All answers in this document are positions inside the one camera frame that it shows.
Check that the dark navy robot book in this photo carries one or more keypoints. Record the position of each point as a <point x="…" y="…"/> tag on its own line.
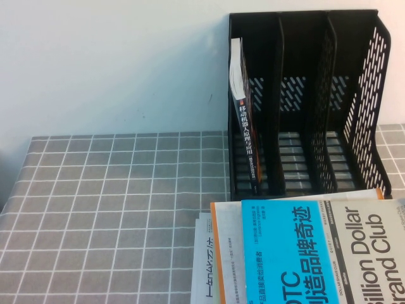
<point x="245" y="126"/>

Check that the grey white-grid tablecloth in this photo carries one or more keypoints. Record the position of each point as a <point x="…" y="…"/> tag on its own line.
<point x="95" y="190"/>

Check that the black three-slot book stand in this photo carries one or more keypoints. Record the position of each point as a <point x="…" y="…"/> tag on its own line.
<point x="300" y="47"/>

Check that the blue grey Brand Club book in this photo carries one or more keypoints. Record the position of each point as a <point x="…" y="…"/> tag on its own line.
<point x="300" y="253"/>

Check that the white orange-edged book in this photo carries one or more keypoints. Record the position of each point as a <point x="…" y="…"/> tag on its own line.
<point x="228" y="228"/>

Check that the white black-lettered book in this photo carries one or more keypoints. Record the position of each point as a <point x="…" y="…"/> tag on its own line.
<point x="204" y="253"/>

